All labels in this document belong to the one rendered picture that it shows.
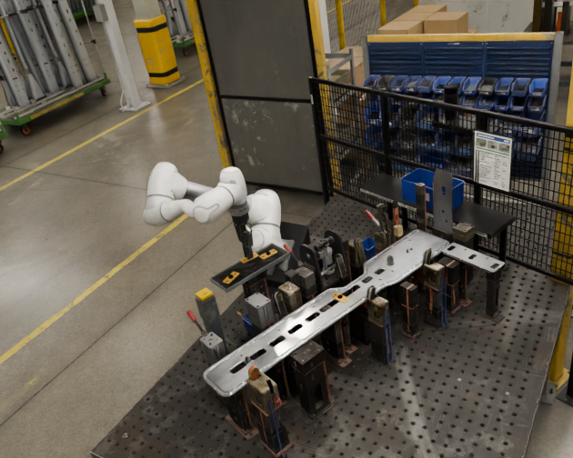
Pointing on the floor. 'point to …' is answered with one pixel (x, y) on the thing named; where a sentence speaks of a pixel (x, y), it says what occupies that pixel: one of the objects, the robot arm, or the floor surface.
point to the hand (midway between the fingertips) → (247, 250)
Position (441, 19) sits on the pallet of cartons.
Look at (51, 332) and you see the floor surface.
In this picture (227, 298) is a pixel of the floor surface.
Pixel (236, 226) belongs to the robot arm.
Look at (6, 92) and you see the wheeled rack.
